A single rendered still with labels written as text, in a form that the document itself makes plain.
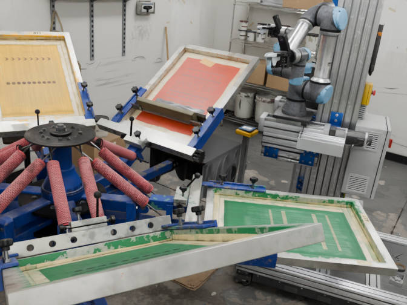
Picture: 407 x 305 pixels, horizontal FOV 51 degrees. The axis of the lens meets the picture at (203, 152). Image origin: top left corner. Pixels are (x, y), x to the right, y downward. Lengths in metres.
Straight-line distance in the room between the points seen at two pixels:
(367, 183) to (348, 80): 0.66
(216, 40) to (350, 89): 4.10
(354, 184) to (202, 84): 1.16
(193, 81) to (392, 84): 3.54
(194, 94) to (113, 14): 2.48
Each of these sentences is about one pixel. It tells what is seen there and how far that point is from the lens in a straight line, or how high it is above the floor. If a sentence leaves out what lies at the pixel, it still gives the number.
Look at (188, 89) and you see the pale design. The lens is 2.71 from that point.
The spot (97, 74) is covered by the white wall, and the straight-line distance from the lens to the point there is 4.91.
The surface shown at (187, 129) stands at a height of 1.18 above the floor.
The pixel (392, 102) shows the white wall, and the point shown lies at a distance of 5.88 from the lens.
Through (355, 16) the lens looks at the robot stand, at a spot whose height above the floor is 1.86.
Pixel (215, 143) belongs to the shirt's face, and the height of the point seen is 0.95.
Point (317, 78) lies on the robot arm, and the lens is 2.58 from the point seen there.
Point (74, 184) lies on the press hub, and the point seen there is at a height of 1.08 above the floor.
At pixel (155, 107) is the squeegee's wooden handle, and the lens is 2.54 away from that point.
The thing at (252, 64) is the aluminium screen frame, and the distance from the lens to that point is 2.72.
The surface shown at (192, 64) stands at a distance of 2.90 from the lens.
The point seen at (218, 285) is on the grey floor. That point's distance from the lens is 3.16.
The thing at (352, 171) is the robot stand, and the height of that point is 0.92.
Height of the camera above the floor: 2.00
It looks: 22 degrees down
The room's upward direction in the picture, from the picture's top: 5 degrees clockwise
